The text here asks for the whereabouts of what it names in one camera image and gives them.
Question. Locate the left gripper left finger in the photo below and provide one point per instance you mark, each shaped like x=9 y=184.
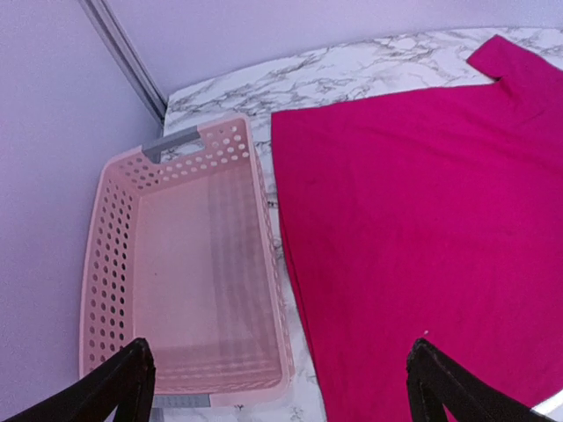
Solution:
x=123 y=387

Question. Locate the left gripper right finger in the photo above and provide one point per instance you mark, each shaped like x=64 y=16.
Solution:
x=438 y=386

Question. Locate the red t-shirt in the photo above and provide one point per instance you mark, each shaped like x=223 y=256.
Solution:
x=434 y=214

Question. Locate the pink plastic basket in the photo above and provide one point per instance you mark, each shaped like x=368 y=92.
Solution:
x=181 y=253

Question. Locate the left aluminium post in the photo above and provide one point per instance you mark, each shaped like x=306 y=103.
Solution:
x=121 y=48

